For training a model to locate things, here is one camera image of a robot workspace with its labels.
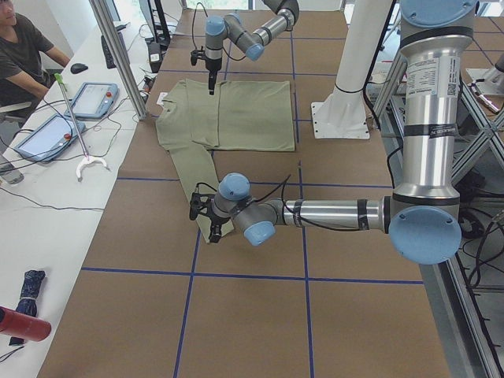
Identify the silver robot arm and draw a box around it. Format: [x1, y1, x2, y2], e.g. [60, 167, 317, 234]
[190, 1, 476, 265]
[191, 1, 299, 95]

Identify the olive green long-sleeve shirt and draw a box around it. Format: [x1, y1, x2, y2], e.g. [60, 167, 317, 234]
[154, 78, 295, 245]

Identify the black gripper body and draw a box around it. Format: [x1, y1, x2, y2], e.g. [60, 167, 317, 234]
[190, 47, 221, 79]
[189, 191, 225, 232]

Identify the near blue teach pendant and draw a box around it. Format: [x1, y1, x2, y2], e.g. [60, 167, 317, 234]
[13, 115, 86, 162]

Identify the far blue teach pendant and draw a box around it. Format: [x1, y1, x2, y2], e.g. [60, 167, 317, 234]
[69, 82, 119, 120]

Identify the black keyboard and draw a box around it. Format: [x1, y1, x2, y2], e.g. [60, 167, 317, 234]
[101, 35, 116, 69]

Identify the folded dark blue umbrella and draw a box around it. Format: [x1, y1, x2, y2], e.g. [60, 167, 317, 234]
[16, 270, 46, 340]

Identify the red water bottle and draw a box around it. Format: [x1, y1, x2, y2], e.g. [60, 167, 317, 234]
[1, 307, 52, 342]

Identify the black computer mouse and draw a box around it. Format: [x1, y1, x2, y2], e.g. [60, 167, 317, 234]
[70, 63, 88, 74]

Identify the blue teach pendant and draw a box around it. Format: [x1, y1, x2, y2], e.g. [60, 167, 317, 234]
[69, 82, 119, 120]
[13, 115, 86, 162]

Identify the white paper hang tag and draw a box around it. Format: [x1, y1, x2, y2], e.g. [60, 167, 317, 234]
[156, 92, 169, 106]

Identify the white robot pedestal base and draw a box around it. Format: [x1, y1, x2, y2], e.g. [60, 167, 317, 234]
[311, 0, 395, 139]

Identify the aluminium frame post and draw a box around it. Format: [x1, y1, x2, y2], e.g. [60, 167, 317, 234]
[89, 0, 147, 120]

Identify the white reacher grabber stick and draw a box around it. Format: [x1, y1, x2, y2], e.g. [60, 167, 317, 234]
[54, 73, 109, 182]

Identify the seated person dark shirt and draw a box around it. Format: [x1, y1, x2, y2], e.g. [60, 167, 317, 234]
[1, 1, 70, 118]

